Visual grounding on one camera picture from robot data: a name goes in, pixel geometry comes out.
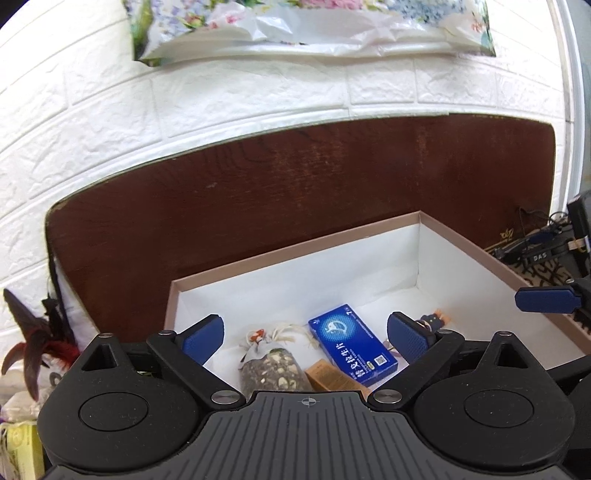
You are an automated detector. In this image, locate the small wooden block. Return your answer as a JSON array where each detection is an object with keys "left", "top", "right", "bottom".
[{"left": 304, "top": 360, "right": 370, "bottom": 398}]

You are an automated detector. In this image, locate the small figurine doll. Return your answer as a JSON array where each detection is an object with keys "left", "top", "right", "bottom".
[{"left": 415, "top": 310, "right": 451, "bottom": 347}]

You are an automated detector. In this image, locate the floral plastic bag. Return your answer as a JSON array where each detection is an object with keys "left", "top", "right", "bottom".
[{"left": 122, "top": 0, "right": 496, "bottom": 66}]

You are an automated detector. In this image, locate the dark brown wooden board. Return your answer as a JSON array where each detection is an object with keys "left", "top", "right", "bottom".
[{"left": 45, "top": 114, "right": 556, "bottom": 342}]

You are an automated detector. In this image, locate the tan cardboard storage box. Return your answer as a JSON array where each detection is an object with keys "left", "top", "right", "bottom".
[{"left": 165, "top": 213, "right": 590, "bottom": 390}]

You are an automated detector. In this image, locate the yellow packet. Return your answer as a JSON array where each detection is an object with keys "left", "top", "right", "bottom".
[{"left": 1, "top": 421, "right": 45, "bottom": 480}]

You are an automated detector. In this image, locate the blue medicine box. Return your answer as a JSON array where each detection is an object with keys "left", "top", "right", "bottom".
[{"left": 308, "top": 304, "right": 399, "bottom": 387}]

